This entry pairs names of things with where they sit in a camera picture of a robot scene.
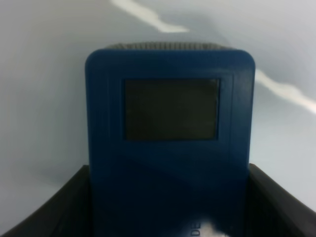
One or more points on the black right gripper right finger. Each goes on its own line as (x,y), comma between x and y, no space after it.
(271,211)

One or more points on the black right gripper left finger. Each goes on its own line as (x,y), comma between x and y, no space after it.
(67,214)

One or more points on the blue board eraser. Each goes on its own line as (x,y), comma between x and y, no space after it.
(169,138)

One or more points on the white whiteboard with aluminium frame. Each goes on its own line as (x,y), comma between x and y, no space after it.
(43,48)

